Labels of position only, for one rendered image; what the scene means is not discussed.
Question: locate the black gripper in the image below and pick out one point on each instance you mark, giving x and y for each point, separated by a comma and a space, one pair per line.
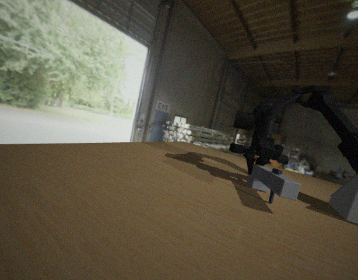
249, 154

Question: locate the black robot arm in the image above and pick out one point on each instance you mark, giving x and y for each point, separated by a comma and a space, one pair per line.
265, 116

